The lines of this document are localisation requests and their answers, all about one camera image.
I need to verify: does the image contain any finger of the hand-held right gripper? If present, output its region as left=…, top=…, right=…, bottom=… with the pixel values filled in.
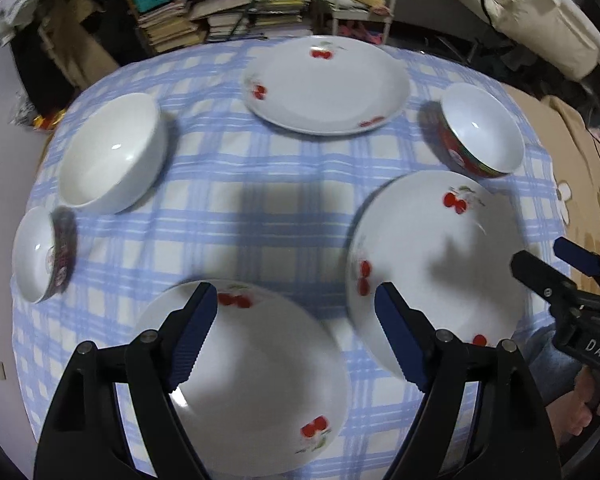
left=552, top=237, right=600, bottom=293
left=511, top=251, right=581, bottom=313

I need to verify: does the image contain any blue checkered cloth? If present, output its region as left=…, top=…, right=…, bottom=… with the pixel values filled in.
left=11, top=37, right=573, bottom=480

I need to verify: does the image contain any cardboard box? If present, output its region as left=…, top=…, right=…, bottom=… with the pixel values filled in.
left=37, top=0, right=121, bottom=91

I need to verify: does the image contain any pile of papers and books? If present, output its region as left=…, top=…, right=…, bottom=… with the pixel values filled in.
left=190, top=0, right=312, bottom=43

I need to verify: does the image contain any person's right hand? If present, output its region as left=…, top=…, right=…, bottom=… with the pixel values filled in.
left=549, top=369, right=600, bottom=447

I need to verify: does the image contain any white padded jacket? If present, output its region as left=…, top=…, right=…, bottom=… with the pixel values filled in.
left=425, top=0, right=600, bottom=81

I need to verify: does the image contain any white cherry print plate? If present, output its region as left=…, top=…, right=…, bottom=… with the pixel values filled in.
left=346, top=170, right=531, bottom=386
left=243, top=36, right=411, bottom=136
left=132, top=280, right=350, bottom=473

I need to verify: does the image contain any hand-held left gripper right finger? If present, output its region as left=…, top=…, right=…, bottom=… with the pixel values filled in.
left=374, top=281, right=563, bottom=480

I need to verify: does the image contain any person's denim leg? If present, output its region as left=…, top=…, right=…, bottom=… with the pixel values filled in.
left=522, top=325, right=583, bottom=406

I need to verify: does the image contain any wooden bookshelf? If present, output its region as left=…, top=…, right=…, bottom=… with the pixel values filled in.
left=112, top=0, right=331, bottom=56

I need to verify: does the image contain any small dark patterned bowl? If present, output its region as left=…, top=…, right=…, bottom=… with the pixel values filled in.
left=11, top=205, right=78, bottom=305

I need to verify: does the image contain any plastic bag with yellow contents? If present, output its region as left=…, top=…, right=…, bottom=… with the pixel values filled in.
left=10, top=102, right=67, bottom=133

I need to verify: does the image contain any large white bowl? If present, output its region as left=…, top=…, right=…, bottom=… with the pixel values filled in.
left=58, top=92, right=168, bottom=215

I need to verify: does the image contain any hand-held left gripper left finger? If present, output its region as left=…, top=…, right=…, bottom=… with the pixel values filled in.
left=32, top=281, right=218, bottom=480

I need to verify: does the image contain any white metal rack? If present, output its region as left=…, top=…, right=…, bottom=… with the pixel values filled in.
left=330, top=0, right=396, bottom=43

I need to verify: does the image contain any red patterned bowl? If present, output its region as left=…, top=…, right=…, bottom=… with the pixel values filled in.
left=436, top=83, right=526, bottom=180

